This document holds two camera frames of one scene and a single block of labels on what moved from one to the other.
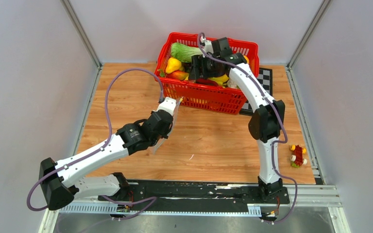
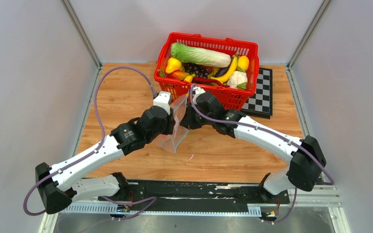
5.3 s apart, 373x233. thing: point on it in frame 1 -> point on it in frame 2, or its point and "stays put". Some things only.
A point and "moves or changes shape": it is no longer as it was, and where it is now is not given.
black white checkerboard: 265,77 stays put
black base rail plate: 194,192 stays put
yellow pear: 173,64 stays put
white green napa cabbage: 184,52 stays put
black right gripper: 200,61 -> 188,121
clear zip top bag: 156,147 moves or changes shape
